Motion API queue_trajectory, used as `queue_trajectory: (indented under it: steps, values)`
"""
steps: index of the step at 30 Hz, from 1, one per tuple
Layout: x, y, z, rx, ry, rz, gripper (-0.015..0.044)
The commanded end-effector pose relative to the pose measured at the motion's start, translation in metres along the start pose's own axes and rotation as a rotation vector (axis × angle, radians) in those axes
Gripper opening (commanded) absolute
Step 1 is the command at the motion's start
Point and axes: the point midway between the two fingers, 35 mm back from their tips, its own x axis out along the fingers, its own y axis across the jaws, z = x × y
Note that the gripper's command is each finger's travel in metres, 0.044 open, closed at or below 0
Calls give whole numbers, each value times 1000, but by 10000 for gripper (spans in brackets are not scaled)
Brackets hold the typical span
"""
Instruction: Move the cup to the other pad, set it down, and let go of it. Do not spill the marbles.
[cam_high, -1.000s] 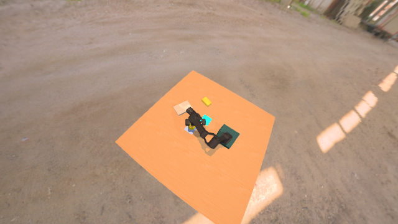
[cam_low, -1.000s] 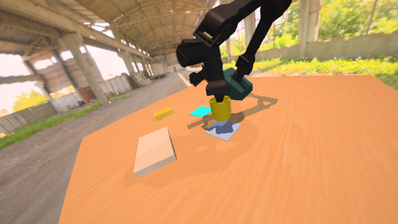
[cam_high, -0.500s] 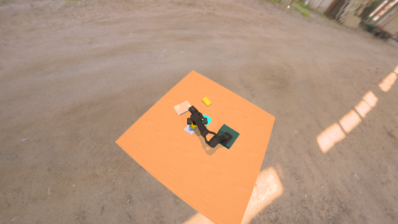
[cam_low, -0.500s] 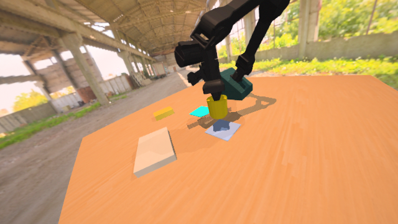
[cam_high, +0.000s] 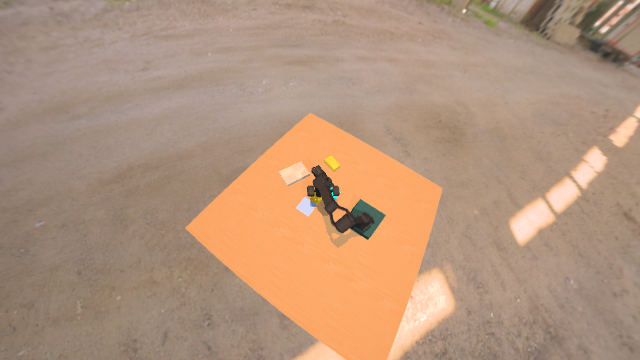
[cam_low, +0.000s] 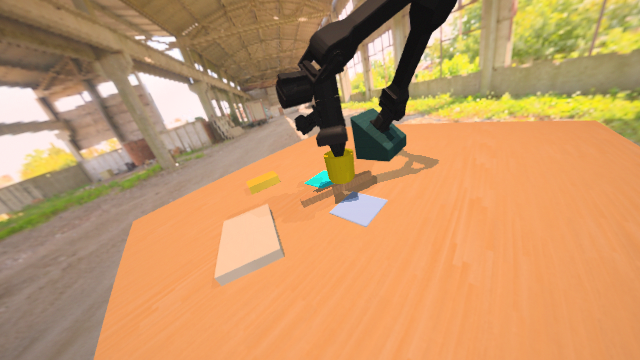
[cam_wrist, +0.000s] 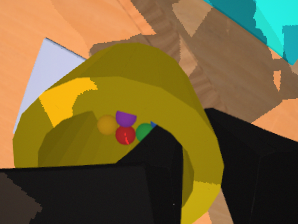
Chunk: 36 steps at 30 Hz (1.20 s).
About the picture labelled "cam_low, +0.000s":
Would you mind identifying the small yellow block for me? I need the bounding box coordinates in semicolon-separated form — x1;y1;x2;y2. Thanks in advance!
246;171;280;195

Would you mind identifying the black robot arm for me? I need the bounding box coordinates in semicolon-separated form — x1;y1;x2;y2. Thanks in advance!
276;0;458;136

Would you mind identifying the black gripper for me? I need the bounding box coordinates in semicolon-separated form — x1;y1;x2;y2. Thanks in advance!
314;95;349;157

